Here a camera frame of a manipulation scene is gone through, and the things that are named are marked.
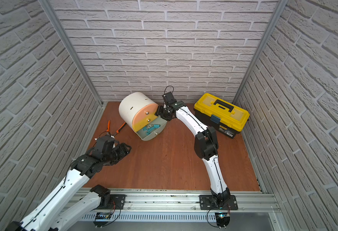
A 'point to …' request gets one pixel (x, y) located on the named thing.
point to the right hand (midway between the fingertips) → (159, 114)
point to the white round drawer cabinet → (129, 103)
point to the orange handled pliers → (117, 131)
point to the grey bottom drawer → (155, 134)
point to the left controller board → (101, 219)
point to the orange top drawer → (144, 111)
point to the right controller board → (222, 219)
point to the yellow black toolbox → (226, 116)
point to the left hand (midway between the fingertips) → (130, 147)
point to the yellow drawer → (137, 126)
